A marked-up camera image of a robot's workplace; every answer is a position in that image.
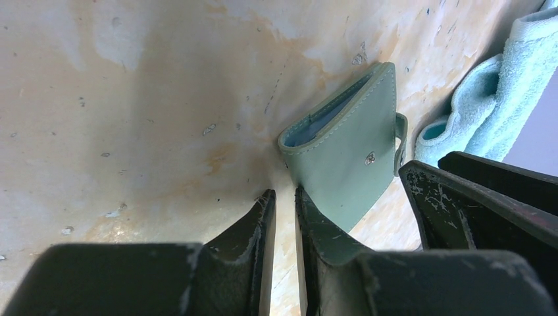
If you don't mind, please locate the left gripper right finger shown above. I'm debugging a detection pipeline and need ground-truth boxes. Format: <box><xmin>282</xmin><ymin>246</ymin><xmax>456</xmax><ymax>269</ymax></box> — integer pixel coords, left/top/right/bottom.
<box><xmin>295</xmin><ymin>188</ymin><xmax>556</xmax><ymax>315</ymax></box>

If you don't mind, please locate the light blue towel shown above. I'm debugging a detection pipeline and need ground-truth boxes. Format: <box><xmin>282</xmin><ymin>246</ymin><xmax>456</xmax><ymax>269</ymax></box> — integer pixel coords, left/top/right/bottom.
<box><xmin>415</xmin><ymin>1</ymin><xmax>557</xmax><ymax>167</ymax></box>

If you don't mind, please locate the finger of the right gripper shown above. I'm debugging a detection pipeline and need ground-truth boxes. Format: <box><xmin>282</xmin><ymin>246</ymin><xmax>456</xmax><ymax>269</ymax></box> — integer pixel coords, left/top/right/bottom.
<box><xmin>399</xmin><ymin>161</ymin><xmax>557</xmax><ymax>300</ymax></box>
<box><xmin>438</xmin><ymin>151</ymin><xmax>557</xmax><ymax>216</ymax></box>

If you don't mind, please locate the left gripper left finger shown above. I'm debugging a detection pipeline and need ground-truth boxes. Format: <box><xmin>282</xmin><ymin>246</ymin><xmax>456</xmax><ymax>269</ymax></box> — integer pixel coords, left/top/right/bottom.
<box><xmin>4</xmin><ymin>190</ymin><xmax>276</xmax><ymax>315</ymax></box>

